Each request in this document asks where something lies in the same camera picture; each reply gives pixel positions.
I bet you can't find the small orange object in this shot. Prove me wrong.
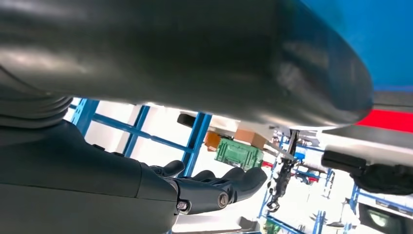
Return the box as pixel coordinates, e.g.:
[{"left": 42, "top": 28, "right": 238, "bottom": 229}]
[{"left": 205, "top": 132, "right": 222, "bottom": 152}]

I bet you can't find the brown cardboard box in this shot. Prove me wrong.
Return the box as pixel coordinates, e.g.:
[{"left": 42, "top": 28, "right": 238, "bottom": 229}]
[{"left": 234, "top": 129, "right": 268, "bottom": 149}]

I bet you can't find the red barrier belt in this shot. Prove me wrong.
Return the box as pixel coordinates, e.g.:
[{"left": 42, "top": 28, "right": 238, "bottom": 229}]
[{"left": 355, "top": 109, "right": 413, "bottom": 134}]

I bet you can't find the person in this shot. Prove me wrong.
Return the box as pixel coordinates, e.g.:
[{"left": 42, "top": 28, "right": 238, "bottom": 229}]
[{"left": 350, "top": 163, "right": 413, "bottom": 196}]

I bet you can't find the green plastic crate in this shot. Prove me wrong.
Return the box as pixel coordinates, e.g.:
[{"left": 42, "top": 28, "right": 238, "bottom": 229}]
[{"left": 214, "top": 138, "right": 264, "bottom": 171}]

